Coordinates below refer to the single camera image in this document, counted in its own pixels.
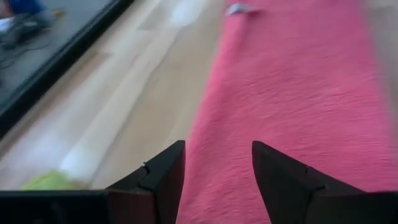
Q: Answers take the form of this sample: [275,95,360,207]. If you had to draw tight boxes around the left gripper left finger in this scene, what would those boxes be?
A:
[0,139,187,224]

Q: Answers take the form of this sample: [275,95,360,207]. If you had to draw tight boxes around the pink microfiber towel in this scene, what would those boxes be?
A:
[176,0,398,224]

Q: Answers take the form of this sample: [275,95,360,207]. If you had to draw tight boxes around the lime green microfiber towel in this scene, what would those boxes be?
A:
[19,170,85,191]

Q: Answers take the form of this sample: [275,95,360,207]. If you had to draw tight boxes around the black aluminium table frame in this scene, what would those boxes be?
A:
[0,0,136,138]

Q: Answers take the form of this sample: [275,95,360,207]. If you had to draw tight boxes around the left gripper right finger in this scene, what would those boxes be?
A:
[251,140,398,224]

